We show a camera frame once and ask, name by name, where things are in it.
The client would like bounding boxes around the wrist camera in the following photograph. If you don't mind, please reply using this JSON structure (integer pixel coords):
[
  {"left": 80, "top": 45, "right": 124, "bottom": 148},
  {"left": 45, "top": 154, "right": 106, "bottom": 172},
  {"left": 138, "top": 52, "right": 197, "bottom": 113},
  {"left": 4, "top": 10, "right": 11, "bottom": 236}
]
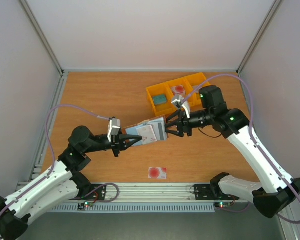
[
  {"left": 171, "top": 94, "right": 191, "bottom": 119},
  {"left": 107, "top": 117, "right": 121, "bottom": 142}
]

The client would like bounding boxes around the yellow three-compartment bin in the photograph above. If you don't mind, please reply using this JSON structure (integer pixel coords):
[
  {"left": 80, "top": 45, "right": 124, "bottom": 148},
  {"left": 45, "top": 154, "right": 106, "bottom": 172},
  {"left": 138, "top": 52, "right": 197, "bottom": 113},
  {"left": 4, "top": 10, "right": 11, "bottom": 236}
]
[{"left": 146, "top": 72, "right": 207, "bottom": 117}]

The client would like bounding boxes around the grey slotted cable duct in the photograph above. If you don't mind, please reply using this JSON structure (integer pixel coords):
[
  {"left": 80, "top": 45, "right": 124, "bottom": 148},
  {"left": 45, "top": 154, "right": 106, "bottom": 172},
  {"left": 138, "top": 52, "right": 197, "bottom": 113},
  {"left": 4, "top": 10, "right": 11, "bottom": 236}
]
[{"left": 50, "top": 202, "right": 215, "bottom": 214}]

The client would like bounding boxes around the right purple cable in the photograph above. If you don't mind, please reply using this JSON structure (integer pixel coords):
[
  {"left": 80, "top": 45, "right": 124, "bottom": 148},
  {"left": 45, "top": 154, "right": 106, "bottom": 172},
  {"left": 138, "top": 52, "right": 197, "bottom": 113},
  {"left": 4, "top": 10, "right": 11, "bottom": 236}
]
[{"left": 179, "top": 73, "right": 300, "bottom": 224}]

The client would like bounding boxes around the red circle card stack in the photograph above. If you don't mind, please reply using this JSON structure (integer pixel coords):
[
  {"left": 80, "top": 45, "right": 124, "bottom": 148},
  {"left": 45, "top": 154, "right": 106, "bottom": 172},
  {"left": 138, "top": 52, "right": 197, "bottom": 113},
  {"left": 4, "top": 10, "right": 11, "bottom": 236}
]
[{"left": 170, "top": 85, "right": 186, "bottom": 96}]

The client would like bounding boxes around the white card with red marks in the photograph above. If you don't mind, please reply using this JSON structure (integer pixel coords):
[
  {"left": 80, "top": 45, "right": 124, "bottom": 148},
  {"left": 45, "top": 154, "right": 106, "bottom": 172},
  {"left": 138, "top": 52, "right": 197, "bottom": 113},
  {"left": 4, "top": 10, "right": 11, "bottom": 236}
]
[{"left": 136, "top": 125, "right": 157, "bottom": 145}]

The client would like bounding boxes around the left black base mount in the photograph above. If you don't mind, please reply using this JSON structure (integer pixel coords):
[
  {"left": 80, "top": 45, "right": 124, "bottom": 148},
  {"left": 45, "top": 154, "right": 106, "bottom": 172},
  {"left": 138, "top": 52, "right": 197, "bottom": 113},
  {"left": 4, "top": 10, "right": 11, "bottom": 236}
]
[{"left": 74, "top": 184, "right": 107, "bottom": 201}]

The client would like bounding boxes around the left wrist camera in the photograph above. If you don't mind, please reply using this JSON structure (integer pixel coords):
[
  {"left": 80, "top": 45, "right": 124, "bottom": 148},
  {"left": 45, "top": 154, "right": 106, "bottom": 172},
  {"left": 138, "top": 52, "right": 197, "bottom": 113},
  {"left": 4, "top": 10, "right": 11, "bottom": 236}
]
[{"left": 107, "top": 117, "right": 121, "bottom": 142}]

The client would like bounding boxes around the aluminium front rail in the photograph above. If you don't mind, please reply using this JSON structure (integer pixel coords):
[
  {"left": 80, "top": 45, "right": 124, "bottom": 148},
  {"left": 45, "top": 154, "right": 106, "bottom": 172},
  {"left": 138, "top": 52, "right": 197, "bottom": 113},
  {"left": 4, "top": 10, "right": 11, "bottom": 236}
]
[{"left": 12, "top": 181, "right": 288, "bottom": 203}]

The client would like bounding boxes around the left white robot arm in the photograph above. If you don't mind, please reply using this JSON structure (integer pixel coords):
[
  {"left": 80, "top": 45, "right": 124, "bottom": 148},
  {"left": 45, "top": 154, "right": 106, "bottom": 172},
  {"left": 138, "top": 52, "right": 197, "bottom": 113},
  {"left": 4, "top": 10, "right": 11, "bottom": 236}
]
[{"left": 0, "top": 126, "right": 142, "bottom": 240}]

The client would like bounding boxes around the circuit board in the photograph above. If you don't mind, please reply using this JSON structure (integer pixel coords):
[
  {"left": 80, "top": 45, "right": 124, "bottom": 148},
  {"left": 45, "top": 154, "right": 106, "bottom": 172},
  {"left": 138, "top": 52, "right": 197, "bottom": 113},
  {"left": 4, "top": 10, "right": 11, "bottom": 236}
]
[
  {"left": 77, "top": 201, "right": 94, "bottom": 211},
  {"left": 214, "top": 202, "right": 232, "bottom": 209}
]

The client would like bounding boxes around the brown leather card holder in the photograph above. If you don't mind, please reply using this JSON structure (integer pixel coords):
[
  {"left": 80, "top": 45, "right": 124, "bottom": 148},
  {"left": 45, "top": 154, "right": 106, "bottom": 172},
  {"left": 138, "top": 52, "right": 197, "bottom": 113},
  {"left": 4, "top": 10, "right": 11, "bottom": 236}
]
[{"left": 124, "top": 115, "right": 169, "bottom": 147}]

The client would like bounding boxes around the teal card stack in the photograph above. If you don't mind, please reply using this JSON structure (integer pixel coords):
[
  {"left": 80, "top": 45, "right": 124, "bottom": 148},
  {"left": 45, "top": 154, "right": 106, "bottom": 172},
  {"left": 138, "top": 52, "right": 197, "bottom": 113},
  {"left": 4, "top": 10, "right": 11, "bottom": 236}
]
[{"left": 152, "top": 94, "right": 167, "bottom": 106}]

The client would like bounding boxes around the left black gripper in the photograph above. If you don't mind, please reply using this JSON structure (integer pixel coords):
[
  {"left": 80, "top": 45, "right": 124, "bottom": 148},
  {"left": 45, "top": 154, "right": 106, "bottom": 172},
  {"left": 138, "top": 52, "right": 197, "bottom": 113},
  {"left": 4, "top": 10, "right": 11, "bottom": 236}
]
[{"left": 83, "top": 128, "right": 142, "bottom": 157}]

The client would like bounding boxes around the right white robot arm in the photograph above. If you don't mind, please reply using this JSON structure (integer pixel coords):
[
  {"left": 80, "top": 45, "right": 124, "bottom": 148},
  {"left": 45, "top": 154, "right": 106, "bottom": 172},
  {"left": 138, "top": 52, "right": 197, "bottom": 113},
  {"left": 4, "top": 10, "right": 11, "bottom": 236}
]
[{"left": 165, "top": 85, "right": 300, "bottom": 219}]

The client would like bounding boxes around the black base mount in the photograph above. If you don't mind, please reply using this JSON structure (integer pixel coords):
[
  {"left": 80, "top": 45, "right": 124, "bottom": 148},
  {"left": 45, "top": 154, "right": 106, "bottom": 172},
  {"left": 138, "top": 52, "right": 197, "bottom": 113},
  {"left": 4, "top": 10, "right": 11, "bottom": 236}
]
[
  {"left": 74, "top": 184, "right": 107, "bottom": 201},
  {"left": 190, "top": 184, "right": 240, "bottom": 201}
]

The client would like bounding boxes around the left circuit board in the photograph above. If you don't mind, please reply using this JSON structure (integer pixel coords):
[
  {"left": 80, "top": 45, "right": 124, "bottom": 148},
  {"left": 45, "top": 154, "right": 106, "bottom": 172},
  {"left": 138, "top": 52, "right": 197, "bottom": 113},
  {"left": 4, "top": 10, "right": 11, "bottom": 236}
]
[{"left": 77, "top": 201, "right": 94, "bottom": 211}]

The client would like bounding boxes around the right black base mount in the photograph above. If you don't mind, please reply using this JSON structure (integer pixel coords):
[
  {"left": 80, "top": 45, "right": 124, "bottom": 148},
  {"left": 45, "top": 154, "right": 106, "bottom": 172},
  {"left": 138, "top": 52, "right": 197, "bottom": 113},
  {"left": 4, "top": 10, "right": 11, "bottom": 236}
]
[{"left": 190, "top": 184, "right": 240, "bottom": 201}]

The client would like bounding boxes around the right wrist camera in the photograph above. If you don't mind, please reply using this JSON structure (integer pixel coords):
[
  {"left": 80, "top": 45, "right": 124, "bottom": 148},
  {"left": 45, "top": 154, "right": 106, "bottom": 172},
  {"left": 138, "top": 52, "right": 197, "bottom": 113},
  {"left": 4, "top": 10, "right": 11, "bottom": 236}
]
[{"left": 171, "top": 94, "right": 191, "bottom": 119}]

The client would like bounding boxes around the right circuit board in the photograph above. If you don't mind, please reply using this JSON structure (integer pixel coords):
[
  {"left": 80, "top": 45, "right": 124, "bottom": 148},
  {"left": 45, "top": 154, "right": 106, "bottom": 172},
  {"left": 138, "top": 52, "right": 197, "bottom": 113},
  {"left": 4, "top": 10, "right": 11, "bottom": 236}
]
[{"left": 214, "top": 202, "right": 232, "bottom": 209}]

